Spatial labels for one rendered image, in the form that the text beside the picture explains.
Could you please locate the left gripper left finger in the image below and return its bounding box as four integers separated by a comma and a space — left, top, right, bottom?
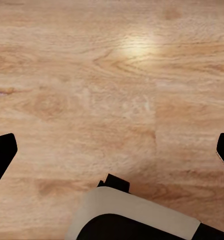
0, 133, 18, 179

